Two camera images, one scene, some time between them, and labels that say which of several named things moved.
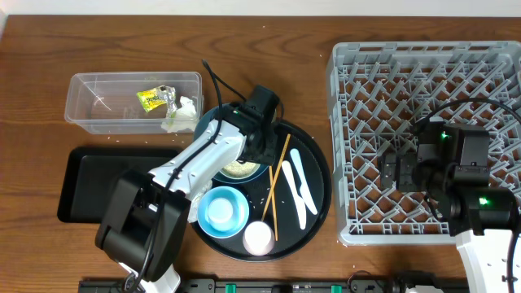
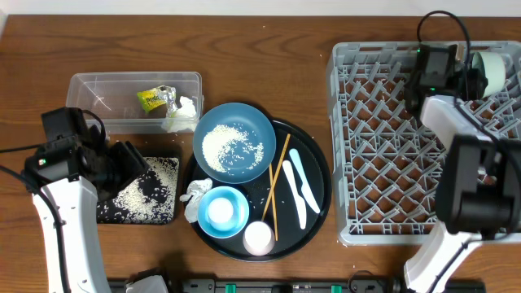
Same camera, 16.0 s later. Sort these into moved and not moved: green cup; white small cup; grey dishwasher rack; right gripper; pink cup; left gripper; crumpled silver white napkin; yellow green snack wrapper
Moved: green cup; left gripper; right gripper
Not moved: white small cup; crumpled silver white napkin; pink cup; grey dishwasher rack; yellow green snack wrapper
